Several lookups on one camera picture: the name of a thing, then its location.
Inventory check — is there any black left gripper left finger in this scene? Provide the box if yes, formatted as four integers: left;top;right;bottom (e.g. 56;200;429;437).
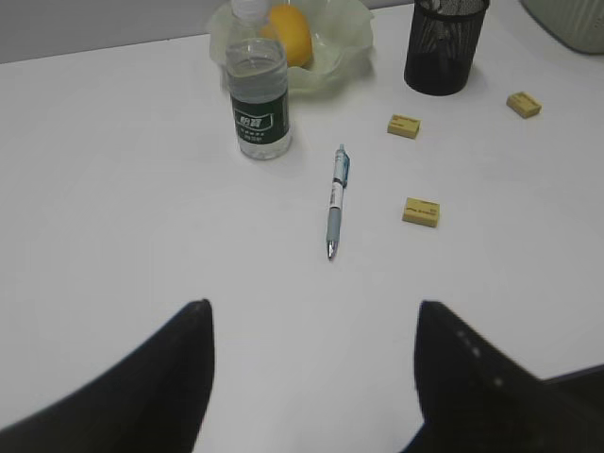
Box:
1;299;215;452

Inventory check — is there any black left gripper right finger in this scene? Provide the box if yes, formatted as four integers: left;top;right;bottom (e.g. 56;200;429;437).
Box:
405;300;603;452

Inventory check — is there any clear water bottle green label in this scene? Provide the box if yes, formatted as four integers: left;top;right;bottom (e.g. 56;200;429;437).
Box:
225;1;291;160

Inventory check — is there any yellow mango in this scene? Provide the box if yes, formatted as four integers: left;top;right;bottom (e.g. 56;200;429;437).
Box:
260;4;312;67

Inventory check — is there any yellow eraser lower left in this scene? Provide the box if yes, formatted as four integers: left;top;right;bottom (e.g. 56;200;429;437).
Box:
402;197;440;227

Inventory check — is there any yellow eraser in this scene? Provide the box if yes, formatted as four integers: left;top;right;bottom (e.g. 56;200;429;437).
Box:
402;197;440;227
506;92;542;119
387;114;421;140

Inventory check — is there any blue grey pen left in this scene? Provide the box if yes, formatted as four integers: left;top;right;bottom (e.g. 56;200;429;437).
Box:
326;143;350;261

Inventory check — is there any yellow eraser upper left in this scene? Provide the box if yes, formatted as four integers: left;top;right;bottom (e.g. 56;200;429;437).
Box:
387;114;421;140

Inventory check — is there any yellow eraser upper right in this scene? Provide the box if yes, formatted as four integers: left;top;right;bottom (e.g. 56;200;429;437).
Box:
506;92;542;119

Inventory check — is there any black mesh pen holder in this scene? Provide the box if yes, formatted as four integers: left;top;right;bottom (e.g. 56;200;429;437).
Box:
404;1;490;96

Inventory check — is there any pale green woven basket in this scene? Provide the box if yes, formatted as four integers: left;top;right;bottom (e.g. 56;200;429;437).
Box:
521;0;603;55

